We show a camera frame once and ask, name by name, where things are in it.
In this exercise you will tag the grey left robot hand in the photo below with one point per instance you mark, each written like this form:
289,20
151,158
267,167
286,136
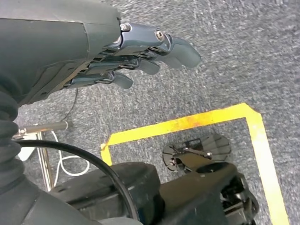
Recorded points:
58,46

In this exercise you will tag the yellow floor tape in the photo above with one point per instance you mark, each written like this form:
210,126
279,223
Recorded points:
187,119

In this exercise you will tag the chrome tube frame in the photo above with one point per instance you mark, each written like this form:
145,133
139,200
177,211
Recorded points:
47,127

